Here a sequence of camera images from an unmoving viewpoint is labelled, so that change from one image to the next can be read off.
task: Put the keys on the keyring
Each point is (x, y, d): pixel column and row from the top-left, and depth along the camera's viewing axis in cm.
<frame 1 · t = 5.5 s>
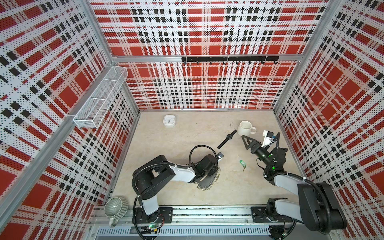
left hand: (213, 163, 91), fingers closed
right hand: (244, 138, 81), fingers open
white ceramic mug: (245, 128, 106), point 6 cm above the table
silver keyring with chain: (207, 185, 86), on the table
green tagged key: (243, 164, 93), on the table

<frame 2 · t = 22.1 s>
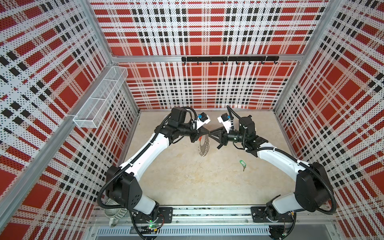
left hand: (207, 133, 75), fingers closed
right hand: (210, 135, 76), fingers open
silver keyring with chain: (205, 149, 80), point 19 cm above the table
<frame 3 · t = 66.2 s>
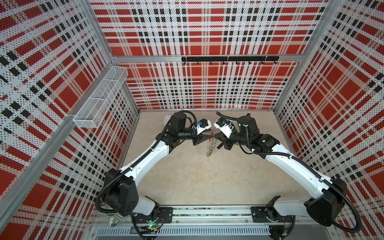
left hand: (210, 134, 74), fingers open
right hand: (216, 136, 73), fingers closed
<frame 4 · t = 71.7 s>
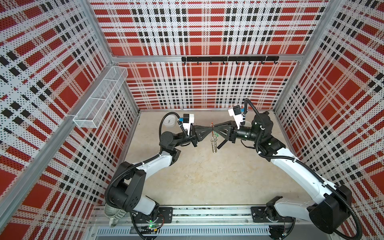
left hand: (213, 131, 66), fingers closed
right hand: (215, 129, 64), fingers open
silver keyring with chain: (214, 142, 66), point 33 cm above the table
